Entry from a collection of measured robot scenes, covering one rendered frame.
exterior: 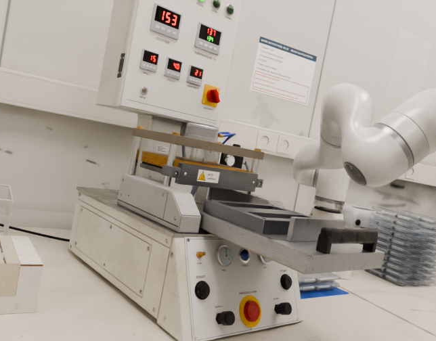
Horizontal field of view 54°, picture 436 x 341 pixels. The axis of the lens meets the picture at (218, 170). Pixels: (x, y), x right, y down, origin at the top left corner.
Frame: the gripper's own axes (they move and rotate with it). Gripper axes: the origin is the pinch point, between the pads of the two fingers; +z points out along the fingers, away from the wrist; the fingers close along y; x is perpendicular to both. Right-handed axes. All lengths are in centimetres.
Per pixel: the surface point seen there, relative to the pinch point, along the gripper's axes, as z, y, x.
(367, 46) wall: -84, 46, -66
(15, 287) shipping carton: 3, 1, 80
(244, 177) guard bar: -21.0, 0.3, 32.9
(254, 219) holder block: -16, -22, 49
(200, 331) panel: 6, -18, 52
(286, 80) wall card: -59, 51, -25
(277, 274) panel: -2.0, -12.7, 29.7
